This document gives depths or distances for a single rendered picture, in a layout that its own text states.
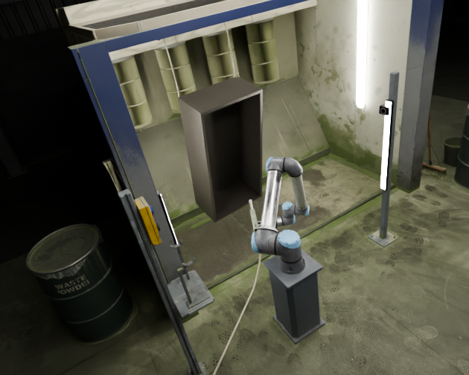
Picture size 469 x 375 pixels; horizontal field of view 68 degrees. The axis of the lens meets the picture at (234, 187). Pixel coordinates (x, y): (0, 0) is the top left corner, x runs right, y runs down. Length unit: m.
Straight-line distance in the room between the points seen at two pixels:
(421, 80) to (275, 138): 1.86
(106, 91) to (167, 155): 2.19
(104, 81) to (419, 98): 2.94
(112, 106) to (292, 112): 3.19
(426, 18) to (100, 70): 2.79
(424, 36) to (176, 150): 2.80
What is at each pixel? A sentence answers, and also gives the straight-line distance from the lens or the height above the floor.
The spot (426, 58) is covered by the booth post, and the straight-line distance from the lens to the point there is 3.85.
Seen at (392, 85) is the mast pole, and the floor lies 1.55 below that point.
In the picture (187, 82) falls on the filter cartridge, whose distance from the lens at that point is 3.94.
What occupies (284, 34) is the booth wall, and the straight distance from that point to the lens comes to 4.98.
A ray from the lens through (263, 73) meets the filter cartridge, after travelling 4.42.
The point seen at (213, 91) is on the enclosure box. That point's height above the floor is 1.68.
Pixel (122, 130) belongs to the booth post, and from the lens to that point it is 2.24.
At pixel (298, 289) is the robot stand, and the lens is 2.56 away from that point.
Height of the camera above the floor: 2.49
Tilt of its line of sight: 32 degrees down
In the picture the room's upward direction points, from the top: 11 degrees counter-clockwise
